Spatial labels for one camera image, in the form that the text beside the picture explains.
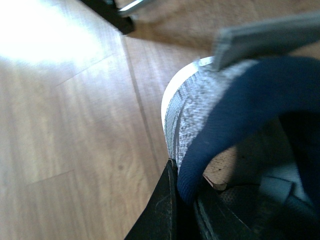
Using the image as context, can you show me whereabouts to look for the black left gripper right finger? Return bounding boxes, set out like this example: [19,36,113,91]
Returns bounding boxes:
[194,183,320,240]

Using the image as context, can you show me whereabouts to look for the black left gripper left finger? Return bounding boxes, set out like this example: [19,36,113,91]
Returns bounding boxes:
[125,159,178,240]

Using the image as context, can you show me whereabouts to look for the grey knit sneaker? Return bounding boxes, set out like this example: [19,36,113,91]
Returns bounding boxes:
[161,12,320,208]

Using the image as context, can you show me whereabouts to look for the black metal shoe rack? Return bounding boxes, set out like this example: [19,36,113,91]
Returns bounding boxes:
[80,0,156,35]

